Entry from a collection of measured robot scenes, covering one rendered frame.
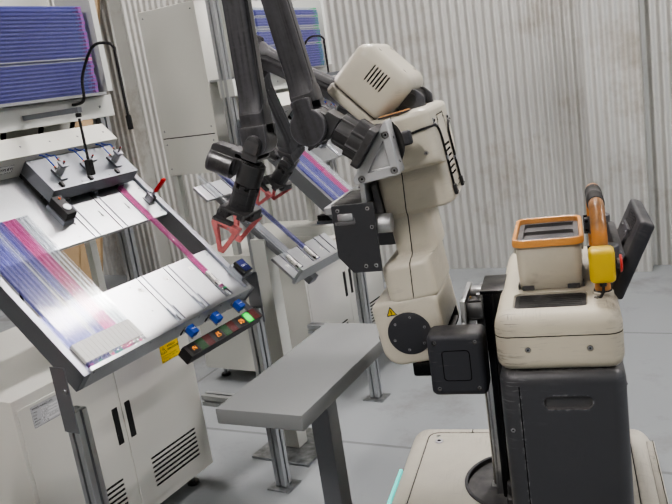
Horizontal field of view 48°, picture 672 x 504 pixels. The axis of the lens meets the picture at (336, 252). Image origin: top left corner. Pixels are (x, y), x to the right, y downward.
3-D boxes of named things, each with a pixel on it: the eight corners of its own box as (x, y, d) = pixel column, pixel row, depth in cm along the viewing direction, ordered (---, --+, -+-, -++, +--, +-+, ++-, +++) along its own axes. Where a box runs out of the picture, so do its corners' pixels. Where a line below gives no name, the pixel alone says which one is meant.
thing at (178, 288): (242, 294, 240) (247, 287, 238) (82, 379, 185) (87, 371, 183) (202, 255, 244) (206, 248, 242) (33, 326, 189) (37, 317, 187)
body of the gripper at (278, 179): (260, 180, 255) (270, 163, 251) (277, 175, 263) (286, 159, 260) (274, 192, 253) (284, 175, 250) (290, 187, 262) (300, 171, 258)
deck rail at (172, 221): (245, 300, 242) (254, 287, 239) (242, 302, 241) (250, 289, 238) (101, 159, 258) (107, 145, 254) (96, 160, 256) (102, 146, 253)
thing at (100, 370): (242, 302, 241) (251, 287, 237) (82, 389, 186) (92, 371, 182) (239, 300, 241) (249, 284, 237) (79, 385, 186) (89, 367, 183)
